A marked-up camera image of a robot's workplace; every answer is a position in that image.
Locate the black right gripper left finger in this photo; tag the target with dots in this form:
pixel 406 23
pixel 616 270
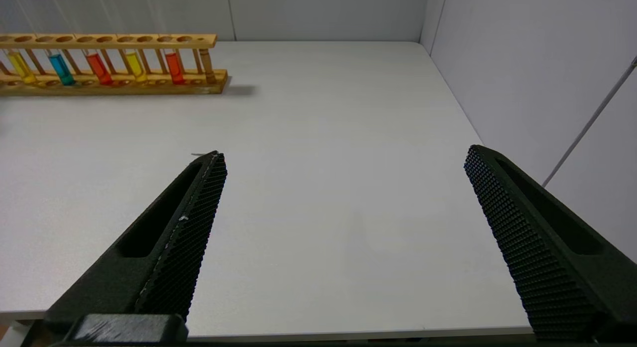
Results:
pixel 149 267

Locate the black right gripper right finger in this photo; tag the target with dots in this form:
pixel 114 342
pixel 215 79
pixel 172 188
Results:
pixel 547 252

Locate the yellow liquid test tube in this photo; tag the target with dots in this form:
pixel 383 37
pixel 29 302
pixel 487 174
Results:
pixel 136 67
pixel 22 67

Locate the wooden test tube rack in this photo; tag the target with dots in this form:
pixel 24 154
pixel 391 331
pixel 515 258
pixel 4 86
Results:
pixel 149 85

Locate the red liquid test tube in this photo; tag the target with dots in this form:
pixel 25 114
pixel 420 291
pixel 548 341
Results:
pixel 174 68
pixel 99 68

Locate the teal liquid test tube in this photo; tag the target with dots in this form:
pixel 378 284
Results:
pixel 62 69

